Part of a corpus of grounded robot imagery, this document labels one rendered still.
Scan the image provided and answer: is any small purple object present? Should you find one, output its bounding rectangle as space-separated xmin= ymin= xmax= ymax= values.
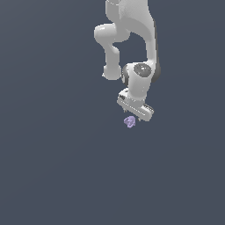
xmin=123 ymin=115 xmax=137 ymax=129

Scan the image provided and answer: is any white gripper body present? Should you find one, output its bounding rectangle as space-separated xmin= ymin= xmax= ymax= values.
xmin=116 ymin=88 xmax=155 ymax=122

